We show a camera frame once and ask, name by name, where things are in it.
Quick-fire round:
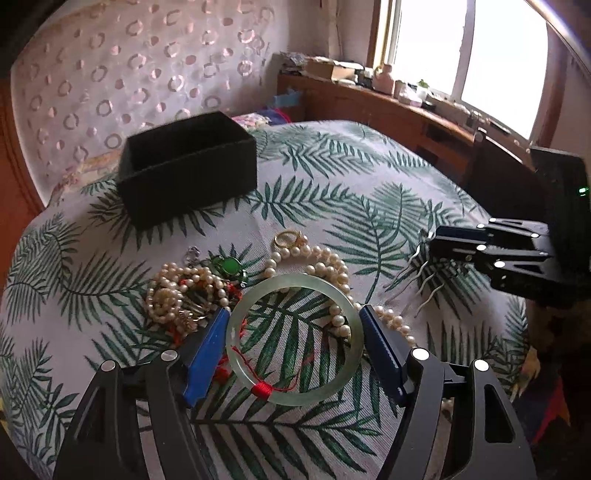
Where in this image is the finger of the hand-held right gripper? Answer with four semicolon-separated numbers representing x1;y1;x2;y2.
428;218;553;254
427;244;557;298

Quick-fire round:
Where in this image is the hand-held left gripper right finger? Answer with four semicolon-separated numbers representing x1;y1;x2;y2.
358;305;539;480

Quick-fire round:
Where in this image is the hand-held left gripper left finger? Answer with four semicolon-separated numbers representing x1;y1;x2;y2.
53;307;232;480

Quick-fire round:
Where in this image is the pearl bracelet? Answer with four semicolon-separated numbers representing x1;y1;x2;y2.
145;263;241;333

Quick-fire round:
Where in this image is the silver wavy hair comb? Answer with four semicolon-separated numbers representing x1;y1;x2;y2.
385;231;467;317

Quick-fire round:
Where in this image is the green gem pendant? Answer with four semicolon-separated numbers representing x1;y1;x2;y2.
212;256;247;282

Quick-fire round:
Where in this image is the long pearl necklace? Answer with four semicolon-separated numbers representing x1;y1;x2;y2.
261;244;419;352

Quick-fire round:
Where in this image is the pale green jade bangle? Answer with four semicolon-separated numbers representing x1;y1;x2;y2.
225;275;365;407

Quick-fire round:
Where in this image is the black jewelry box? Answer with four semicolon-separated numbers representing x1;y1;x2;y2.
115;111;258;229

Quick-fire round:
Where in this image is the colourful cloth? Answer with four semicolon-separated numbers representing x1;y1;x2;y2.
522;346;573;444

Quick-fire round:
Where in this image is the leaf print cloth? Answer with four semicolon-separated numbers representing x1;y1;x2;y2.
0;120;532;480

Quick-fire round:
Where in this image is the white container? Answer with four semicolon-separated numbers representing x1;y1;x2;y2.
394;82;428;106

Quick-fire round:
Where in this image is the wooden side cabinet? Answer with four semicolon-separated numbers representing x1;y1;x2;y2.
277;74;536;185

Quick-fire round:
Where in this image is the pink bottle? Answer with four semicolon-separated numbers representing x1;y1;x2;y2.
373;65;394;95

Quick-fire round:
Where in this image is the window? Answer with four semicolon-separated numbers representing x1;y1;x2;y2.
369;0;568;139

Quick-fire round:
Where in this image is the cardboard box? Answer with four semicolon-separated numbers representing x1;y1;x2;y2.
305;60;365;81

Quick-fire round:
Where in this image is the floral bedsheet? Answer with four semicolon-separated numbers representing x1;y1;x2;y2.
231;111;271;130

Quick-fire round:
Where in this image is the navy and red blanket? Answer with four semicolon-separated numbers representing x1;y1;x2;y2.
265;107;298;126

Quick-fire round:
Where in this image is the gold ring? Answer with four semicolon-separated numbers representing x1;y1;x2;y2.
273;229;309;250

